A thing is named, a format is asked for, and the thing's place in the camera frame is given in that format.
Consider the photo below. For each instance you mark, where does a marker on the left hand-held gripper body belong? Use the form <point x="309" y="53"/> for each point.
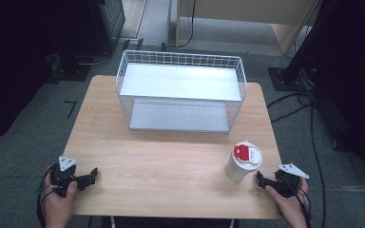
<point x="64" y="177"/>

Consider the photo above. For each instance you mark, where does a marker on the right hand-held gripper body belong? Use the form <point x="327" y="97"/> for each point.
<point x="287" y="180"/>

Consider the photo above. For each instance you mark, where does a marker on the white cup with red lid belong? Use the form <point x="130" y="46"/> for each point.
<point x="243" y="161"/>

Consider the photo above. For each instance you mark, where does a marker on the person's right hand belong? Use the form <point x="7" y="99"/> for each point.
<point x="286" y="209"/>

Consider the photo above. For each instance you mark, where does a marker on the person's left hand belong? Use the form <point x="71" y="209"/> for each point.
<point x="57" y="207"/>

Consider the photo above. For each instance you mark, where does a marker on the dark curtain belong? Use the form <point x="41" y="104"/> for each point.
<point x="15" y="63"/>
<point x="355" y="79"/>

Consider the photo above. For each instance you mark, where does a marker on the black metal stand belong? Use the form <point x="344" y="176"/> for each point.
<point x="301" y="53"/>

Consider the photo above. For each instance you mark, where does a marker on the dark equipment cabinet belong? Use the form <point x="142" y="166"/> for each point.
<point x="107" y="22"/>

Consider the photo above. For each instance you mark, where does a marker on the light wooden cabinet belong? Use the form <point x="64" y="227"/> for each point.
<point x="244" y="11"/>

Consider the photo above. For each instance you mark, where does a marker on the black stand base plate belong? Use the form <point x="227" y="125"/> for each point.
<point x="71" y="68"/>

